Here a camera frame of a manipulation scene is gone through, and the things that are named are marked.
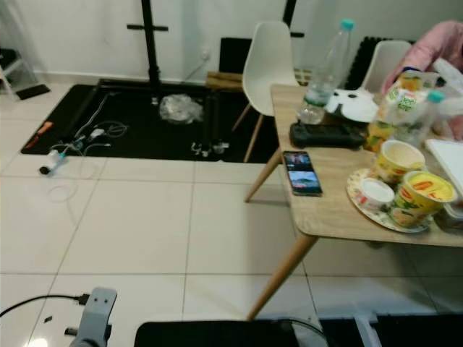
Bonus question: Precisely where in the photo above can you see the orange hand tool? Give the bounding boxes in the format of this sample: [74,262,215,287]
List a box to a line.
[25,120,54,150]

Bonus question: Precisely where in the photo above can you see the black flat pad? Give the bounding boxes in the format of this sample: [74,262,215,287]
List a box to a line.
[15,84,52,101]

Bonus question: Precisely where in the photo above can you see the white metal shelf rack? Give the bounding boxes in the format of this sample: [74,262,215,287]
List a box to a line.
[0,47,37,91]

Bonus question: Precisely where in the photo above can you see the black gym floor mat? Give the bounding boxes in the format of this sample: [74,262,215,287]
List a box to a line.
[20,80,263,163]

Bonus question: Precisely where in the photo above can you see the black metal gantry stand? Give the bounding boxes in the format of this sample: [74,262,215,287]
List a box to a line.
[72,0,305,158]

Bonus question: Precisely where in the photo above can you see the crumpled clear plastic bag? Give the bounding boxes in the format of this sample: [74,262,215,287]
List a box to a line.
[159,93,204,125]

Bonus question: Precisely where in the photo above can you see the wooden stool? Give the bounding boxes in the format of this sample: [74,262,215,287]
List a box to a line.
[205,70,251,92]

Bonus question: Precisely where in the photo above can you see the black kitchen floor mat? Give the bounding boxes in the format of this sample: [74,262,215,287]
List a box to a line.
[134,319,463,347]

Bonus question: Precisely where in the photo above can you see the black foam panel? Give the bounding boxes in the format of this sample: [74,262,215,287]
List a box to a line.
[219,38,261,73]

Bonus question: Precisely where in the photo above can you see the white chair wooden legs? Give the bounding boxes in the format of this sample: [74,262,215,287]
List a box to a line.
[360,40,415,93]
[231,21,302,164]

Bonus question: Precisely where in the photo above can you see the black smartphone lit screen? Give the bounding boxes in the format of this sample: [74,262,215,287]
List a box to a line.
[282,150,324,197]

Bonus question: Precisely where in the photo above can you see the black controller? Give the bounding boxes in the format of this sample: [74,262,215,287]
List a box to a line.
[289,121,371,151]

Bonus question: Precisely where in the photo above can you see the tall water bottle teal cap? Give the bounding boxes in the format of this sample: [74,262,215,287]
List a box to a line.
[297,19,357,125]

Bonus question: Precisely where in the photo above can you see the white round lid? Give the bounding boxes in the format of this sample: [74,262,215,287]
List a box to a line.
[326,88,381,124]

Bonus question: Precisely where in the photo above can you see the patterned round plate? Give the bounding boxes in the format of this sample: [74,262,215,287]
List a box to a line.
[346,168,436,234]

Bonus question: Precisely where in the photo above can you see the small white tub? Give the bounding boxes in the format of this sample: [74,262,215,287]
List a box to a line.
[360,178,398,211]

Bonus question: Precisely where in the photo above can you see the open yellow paper cup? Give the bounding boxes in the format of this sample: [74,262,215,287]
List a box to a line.
[372,140,427,186]

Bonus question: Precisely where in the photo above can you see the orange juice carton green label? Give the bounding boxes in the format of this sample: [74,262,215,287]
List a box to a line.
[365,71,429,151]

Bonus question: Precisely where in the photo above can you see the yellow printed noodle cup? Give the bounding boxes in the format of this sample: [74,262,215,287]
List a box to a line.
[391,171,459,229]

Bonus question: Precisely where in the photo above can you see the small bottle teal cap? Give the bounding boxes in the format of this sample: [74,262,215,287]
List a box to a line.
[409,90,446,145]

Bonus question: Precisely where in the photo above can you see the pink jacket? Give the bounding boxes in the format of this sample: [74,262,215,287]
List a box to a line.
[382,20,463,140]

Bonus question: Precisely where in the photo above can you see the white styrofoam box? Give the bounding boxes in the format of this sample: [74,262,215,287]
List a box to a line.
[425,137,463,197]

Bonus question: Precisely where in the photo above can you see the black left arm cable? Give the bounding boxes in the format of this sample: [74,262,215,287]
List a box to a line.
[0,292,92,319]

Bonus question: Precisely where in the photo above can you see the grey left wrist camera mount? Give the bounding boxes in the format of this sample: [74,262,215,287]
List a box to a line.
[76,287,119,342]

